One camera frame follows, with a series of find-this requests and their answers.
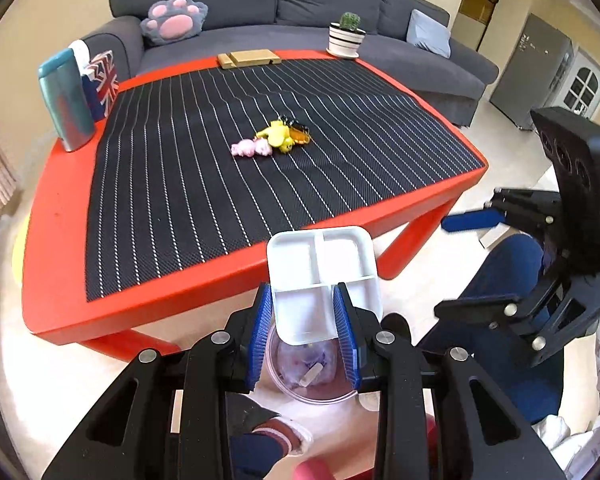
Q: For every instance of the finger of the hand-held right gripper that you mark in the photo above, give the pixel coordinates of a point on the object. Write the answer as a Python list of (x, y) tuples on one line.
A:
[(480, 310), (472, 221)]

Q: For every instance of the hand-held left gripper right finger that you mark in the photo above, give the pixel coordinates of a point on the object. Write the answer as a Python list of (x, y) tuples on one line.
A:
[(345, 335)]

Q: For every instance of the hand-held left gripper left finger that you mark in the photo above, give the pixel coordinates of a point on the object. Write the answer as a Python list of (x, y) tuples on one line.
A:
[(260, 335)]

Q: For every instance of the translucent pink waste bin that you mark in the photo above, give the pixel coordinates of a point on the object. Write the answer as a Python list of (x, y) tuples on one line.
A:
[(325, 396)]

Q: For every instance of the white compartment tray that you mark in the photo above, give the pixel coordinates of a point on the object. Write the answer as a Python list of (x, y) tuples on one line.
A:
[(300, 260)]

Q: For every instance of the white cardboard box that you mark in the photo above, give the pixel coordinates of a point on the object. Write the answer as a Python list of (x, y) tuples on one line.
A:
[(497, 236)]

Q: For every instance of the person's right leg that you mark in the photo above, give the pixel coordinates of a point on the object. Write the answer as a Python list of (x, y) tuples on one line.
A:
[(505, 270)]

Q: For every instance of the person's leg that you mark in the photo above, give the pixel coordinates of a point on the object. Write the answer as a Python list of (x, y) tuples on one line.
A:
[(255, 452), (505, 270)]

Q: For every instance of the person's left shoe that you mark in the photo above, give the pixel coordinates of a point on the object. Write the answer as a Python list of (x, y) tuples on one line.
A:
[(290, 435)]

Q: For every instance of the person's left leg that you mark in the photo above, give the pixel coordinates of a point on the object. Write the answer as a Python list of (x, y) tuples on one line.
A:
[(255, 452)]

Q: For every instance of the white arched window door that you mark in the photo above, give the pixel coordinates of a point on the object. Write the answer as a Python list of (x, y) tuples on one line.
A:
[(585, 82)]

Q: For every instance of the black striped placemat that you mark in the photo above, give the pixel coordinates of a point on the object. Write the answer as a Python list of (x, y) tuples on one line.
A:
[(205, 210)]

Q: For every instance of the grey refrigerator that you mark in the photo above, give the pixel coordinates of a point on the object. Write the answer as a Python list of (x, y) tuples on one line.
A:
[(530, 75)]

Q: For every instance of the pink pig toy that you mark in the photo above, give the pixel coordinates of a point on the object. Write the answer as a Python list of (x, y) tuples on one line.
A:
[(250, 147)]

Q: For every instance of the light blue throw pillow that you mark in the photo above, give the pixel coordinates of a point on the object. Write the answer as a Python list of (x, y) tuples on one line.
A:
[(430, 32)]

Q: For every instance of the yellow toy figure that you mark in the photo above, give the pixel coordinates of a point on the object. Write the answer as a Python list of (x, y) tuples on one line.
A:
[(276, 136)]

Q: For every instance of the red table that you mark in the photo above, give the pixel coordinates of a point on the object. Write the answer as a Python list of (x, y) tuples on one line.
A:
[(55, 260)]

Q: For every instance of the potted cactus in striped pot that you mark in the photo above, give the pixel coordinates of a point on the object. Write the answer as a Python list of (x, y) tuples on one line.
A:
[(346, 40)]

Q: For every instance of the grey fabric sofa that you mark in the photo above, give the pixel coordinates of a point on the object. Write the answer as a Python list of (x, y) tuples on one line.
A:
[(290, 30)]

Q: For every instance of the wooden phone stand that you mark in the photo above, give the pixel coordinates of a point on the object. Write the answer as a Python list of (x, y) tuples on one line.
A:
[(250, 58)]

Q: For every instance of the flag print tissue box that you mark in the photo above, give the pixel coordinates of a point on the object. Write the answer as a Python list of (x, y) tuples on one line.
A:
[(105, 85)]

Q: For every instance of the teal insulated bottle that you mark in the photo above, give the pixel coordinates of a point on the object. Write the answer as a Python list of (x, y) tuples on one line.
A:
[(67, 105)]

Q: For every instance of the grey pink paw cushion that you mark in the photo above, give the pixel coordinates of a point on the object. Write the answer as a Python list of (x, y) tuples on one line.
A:
[(172, 20)]

